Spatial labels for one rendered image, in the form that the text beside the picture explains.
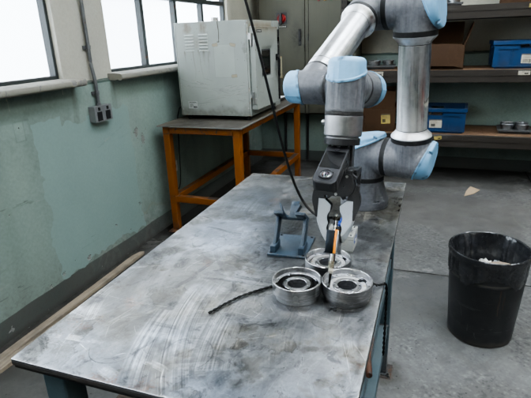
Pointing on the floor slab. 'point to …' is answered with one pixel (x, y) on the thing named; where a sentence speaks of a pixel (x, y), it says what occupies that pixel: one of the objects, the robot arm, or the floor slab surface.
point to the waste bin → (485, 287)
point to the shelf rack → (472, 140)
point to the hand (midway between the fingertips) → (333, 236)
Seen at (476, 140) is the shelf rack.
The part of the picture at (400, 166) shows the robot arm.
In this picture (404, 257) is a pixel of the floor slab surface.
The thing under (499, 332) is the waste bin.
